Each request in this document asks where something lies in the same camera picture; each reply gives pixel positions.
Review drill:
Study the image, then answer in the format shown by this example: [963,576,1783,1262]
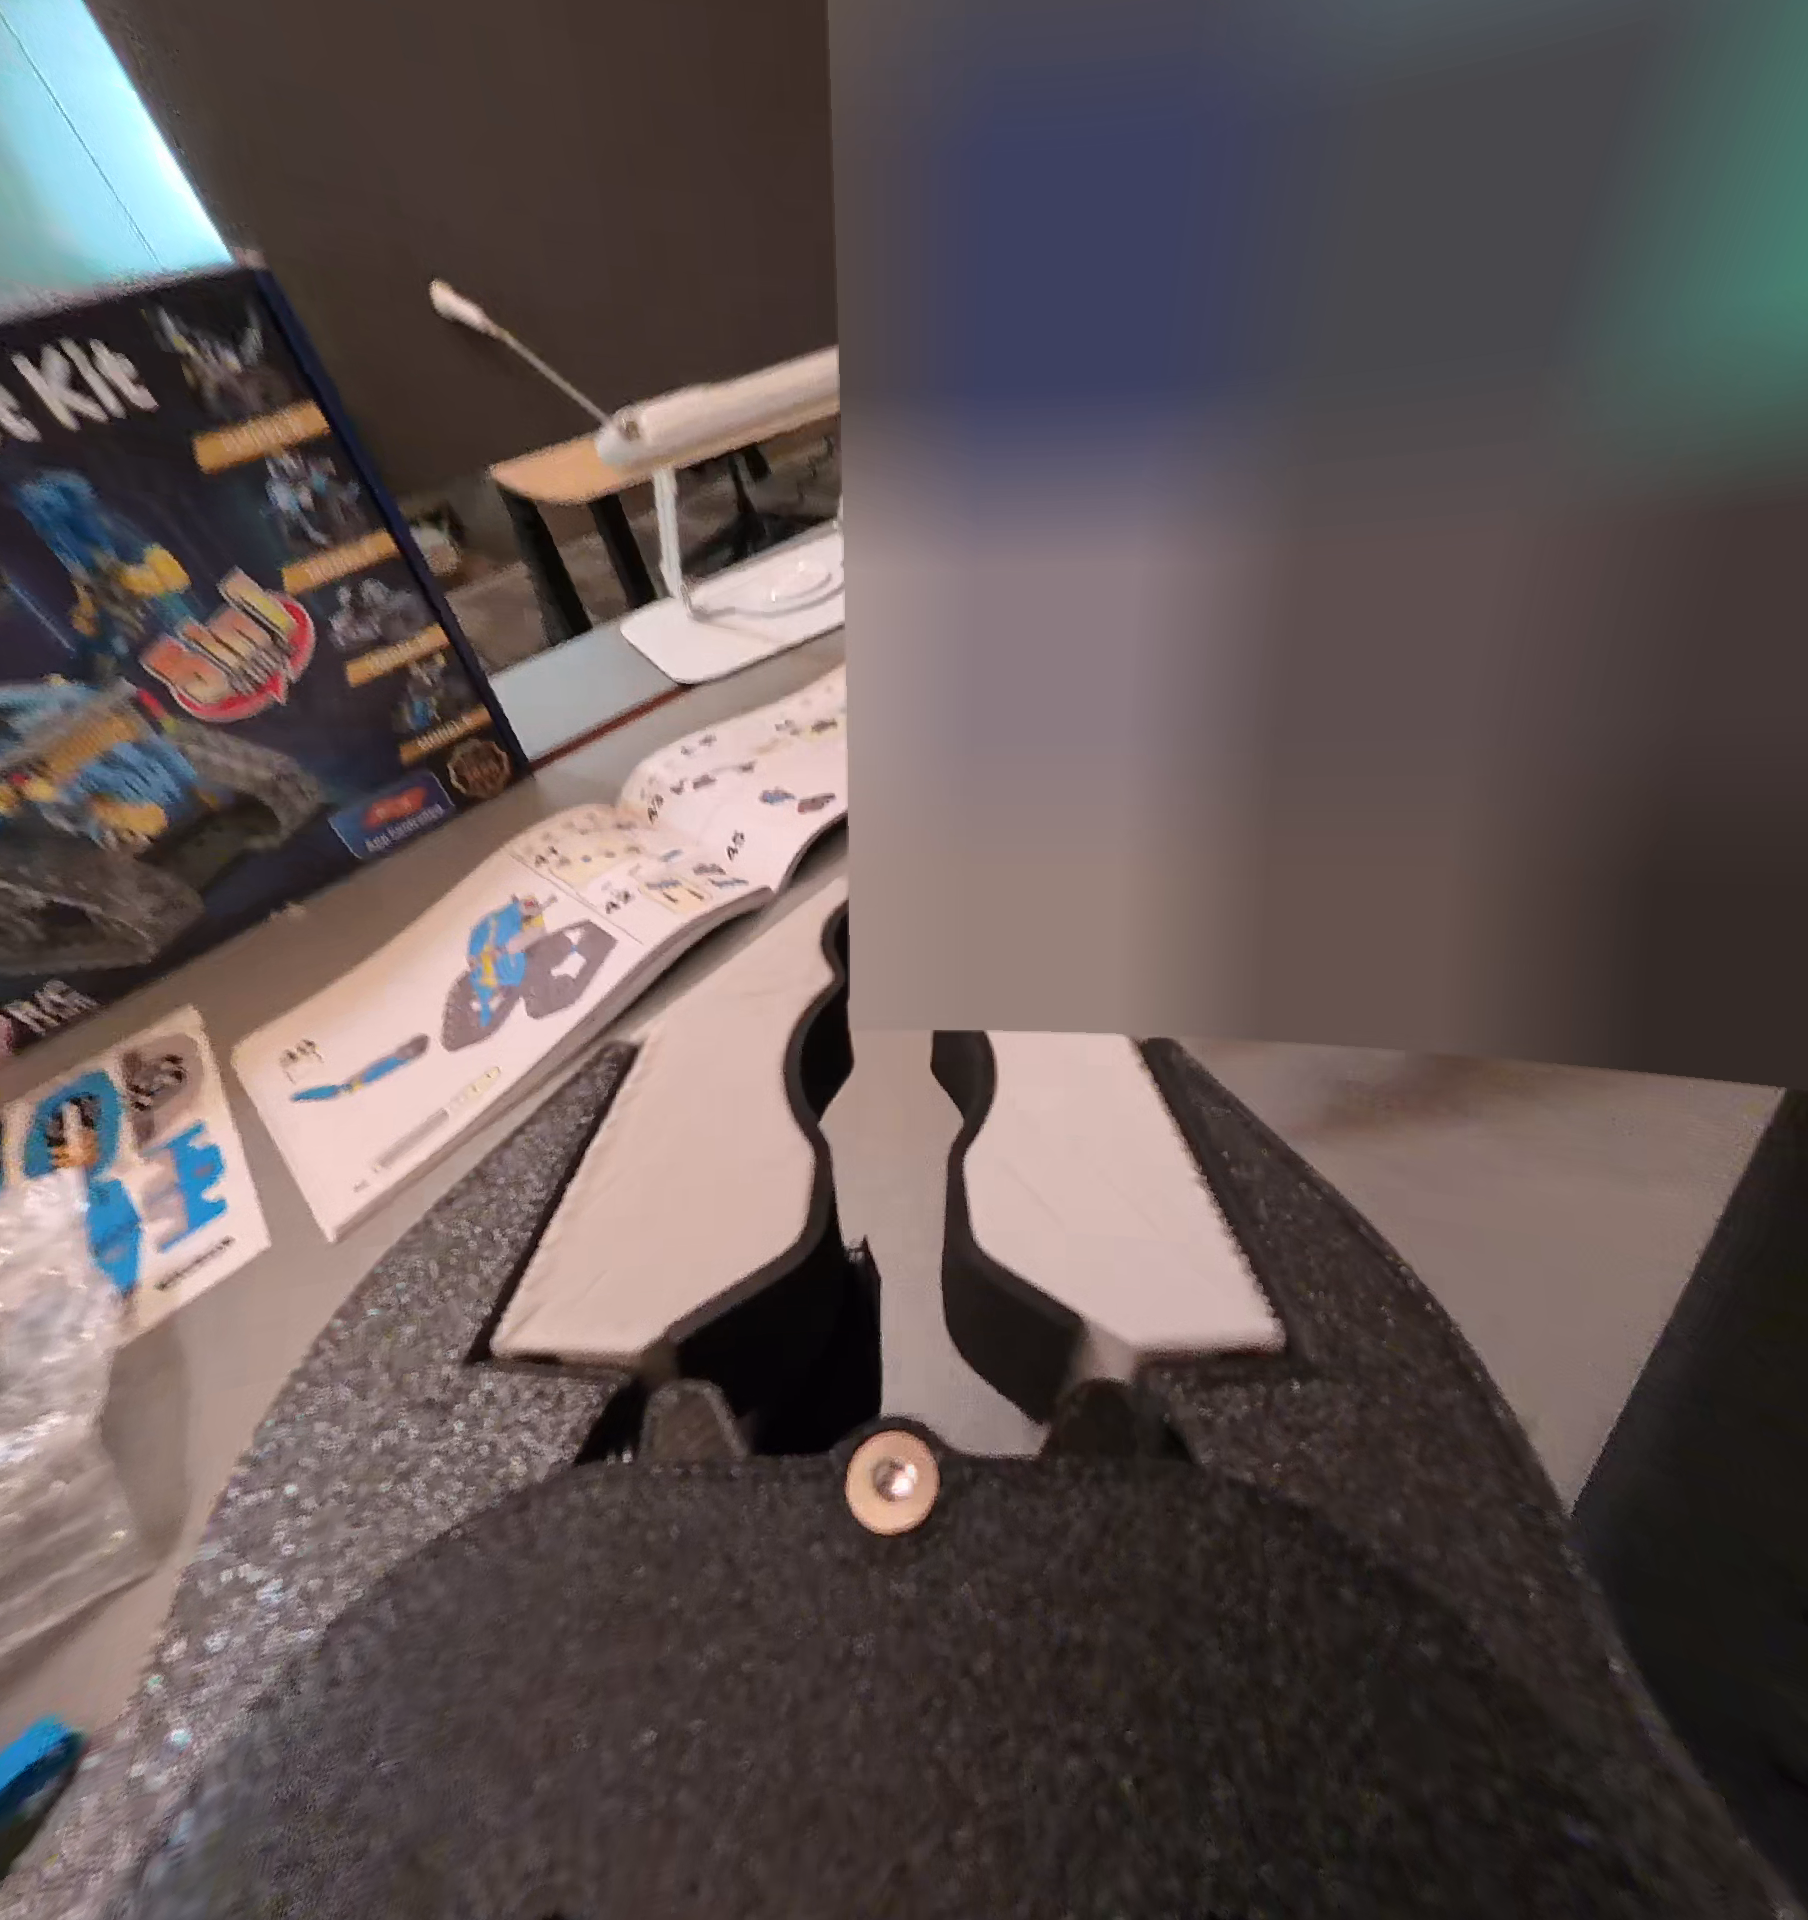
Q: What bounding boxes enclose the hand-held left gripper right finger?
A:
[931,1034,1288,1424]

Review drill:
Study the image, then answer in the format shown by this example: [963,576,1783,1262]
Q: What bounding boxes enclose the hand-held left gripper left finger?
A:
[488,897,883,1426]

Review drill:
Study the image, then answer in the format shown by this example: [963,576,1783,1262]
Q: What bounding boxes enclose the grey desk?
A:
[0,607,1783,1920]

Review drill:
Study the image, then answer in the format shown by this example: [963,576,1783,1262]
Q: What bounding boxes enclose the wooden top desk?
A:
[488,405,846,647]

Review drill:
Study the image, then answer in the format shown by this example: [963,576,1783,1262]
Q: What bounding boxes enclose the open instruction booklet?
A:
[229,666,850,1244]

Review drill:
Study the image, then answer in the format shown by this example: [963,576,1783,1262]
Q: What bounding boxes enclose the blue sticker sheet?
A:
[0,1005,274,1336]

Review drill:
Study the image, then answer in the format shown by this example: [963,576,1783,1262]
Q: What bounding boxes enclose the white folding stand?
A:
[427,277,846,687]

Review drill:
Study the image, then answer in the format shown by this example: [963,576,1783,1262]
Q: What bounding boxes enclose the clear plastic bag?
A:
[0,1171,156,1704]

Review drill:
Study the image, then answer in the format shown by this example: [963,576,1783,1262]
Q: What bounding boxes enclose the dark blue toy box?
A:
[0,271,531,1022]

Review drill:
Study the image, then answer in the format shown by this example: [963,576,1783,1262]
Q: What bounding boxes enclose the black partition panel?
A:
[85,0,842,505]

